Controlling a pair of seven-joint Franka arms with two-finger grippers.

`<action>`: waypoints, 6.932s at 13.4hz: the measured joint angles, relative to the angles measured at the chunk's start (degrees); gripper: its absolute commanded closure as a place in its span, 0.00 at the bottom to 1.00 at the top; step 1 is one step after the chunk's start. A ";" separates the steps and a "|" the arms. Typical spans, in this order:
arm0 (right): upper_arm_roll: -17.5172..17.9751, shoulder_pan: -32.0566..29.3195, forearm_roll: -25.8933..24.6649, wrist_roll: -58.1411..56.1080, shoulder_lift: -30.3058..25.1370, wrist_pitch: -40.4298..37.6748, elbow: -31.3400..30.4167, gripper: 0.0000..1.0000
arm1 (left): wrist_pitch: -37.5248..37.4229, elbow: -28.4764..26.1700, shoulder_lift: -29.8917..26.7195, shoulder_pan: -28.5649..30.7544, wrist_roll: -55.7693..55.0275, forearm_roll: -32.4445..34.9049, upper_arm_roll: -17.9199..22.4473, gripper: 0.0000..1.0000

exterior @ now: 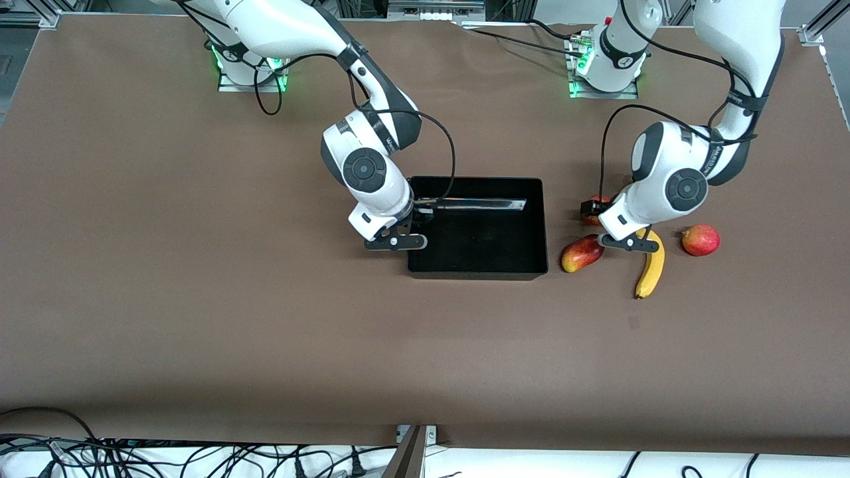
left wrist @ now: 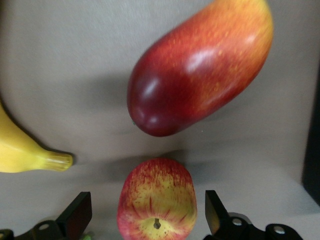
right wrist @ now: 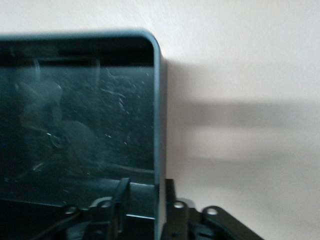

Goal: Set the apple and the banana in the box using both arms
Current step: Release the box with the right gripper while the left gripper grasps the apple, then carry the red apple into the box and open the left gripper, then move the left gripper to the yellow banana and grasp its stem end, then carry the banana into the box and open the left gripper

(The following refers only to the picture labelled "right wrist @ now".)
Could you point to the black plastic box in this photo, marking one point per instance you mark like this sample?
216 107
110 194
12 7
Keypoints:
75 112

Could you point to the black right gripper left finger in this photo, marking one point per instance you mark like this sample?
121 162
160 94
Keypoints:
120 197

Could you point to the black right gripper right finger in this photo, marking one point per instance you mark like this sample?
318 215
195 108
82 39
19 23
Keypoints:
171 200

